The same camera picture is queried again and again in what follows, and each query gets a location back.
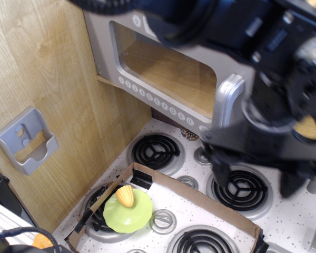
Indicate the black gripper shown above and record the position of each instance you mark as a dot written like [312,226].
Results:
[244,142]

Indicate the grey toy microwave door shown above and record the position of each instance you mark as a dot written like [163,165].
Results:
[198,88]

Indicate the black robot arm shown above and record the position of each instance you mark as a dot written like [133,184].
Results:
[278,40]

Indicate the back right stove burner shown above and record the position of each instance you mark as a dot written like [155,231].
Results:
[248,192]

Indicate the stove burner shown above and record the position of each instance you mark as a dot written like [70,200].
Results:
[248,192]
[201,238]
[96,226]
[158,151]

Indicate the grey stove knob back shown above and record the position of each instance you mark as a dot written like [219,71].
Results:
[200,157]

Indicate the grey stove knob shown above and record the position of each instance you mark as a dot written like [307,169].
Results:
[163,222]
[188,181]
[200,157]

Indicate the grey stove knob middle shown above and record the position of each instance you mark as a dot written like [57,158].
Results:
[188,181]

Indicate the small metal strainer spoon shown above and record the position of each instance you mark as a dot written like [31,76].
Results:
[189,135]

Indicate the front right stove burner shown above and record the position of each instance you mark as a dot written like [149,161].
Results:
[201,238]

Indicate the back left stove burner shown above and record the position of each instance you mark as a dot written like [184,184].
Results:
[158,151]

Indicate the brown cardboard box tray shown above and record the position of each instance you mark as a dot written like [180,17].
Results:
[194,212]

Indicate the grey stove knob front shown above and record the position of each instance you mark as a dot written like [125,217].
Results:
[163,222]

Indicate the yellow toy corn piece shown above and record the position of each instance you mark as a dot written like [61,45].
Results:
[125,195]

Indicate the green plastic plate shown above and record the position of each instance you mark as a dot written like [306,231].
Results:
[128,220]

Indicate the front left stove burner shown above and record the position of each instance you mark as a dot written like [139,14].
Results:
[96,226]

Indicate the orange object bottom left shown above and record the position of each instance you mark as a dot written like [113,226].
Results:
[41,241]

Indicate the black device left edge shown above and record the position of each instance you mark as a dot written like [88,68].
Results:
[8,198]

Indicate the grey wall phone holder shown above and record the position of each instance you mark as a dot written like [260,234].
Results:
[20,132]

